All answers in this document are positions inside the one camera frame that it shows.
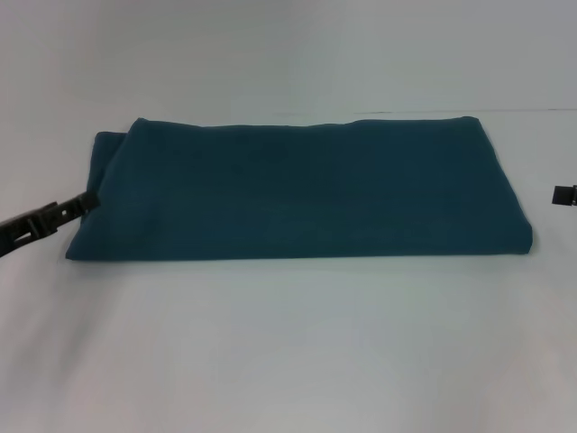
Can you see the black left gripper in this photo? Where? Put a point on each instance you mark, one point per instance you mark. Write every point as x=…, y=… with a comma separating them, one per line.
x=24, y=230

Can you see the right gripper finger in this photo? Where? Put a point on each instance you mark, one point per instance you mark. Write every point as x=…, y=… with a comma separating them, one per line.
x=565, y=195

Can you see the teal blue shirt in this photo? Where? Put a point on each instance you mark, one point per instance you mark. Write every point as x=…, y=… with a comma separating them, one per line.
x=293, y=189

